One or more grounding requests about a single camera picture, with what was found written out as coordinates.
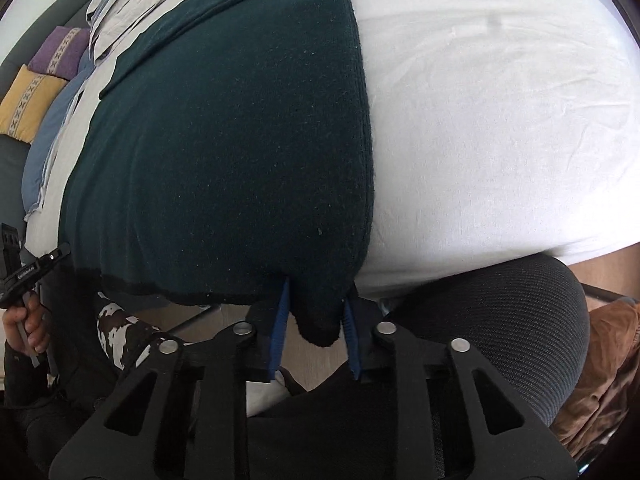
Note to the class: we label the dark grey office chair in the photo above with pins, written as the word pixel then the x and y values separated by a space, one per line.
pixel 527 316

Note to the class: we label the yellow patterned cushion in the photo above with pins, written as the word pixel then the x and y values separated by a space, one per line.
pixel 27 101

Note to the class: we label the purple patterned cushion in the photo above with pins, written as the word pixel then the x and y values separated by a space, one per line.
pixel 61 52

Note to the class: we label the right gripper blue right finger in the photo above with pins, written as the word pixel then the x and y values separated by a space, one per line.
pixel 351 340

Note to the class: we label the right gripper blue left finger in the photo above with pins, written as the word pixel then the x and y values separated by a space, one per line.
pixel 278 333

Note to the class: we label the dark green knit sweater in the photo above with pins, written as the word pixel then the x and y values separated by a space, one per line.
pixel 230 160

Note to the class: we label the brown crumpled cloth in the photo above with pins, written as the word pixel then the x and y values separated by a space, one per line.
pixel 608 383

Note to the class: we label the person's left hand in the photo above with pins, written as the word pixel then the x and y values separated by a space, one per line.
pixel 25 328

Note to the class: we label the blue pillow with beige border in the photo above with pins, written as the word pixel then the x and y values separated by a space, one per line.
pixel 48 131

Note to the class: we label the black white patterned sleeve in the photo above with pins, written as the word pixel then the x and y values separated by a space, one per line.
pixel 125 338

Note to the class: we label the white bed sheet mattress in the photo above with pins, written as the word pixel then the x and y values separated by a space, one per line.
pixel 499 128

